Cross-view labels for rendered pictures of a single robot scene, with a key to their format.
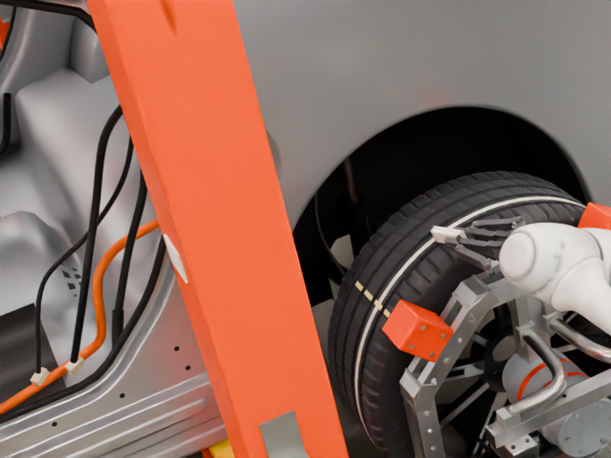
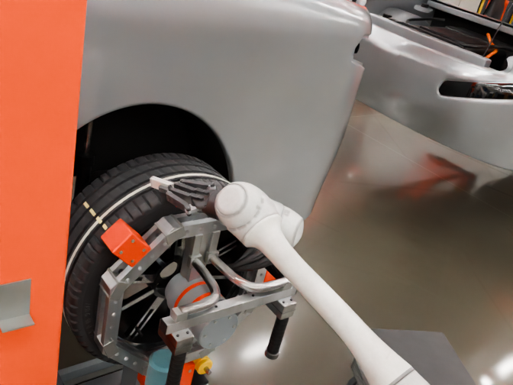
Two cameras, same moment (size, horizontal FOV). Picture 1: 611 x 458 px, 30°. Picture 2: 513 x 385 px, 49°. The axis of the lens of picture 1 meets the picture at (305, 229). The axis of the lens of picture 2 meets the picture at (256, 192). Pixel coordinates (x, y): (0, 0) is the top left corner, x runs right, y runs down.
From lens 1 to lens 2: 64 cm
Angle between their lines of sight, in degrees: 24
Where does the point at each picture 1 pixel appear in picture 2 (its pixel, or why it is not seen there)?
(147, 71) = not seen: outside the picture
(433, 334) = (137, 247)
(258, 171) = (67, 71)
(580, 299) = (266, 240)
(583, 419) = (218, 324)
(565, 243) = (264, 199)
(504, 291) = (190, 229)
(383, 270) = (108, 197)
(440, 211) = (155, 169)
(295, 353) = (47, 233)
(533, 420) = (194, 318)
